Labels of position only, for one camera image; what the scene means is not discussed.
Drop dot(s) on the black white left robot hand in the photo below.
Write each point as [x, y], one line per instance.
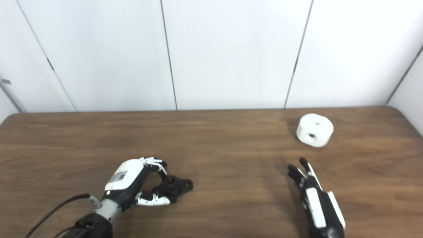
[127, 181]

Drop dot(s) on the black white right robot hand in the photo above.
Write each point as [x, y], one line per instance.
[317, 208]

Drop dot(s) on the black flanged holder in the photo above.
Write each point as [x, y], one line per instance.
[176, 186]

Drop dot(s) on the round white piece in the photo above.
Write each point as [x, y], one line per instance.
[314, 130]

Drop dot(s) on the small grey wall label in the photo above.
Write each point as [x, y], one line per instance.
[6, 81]

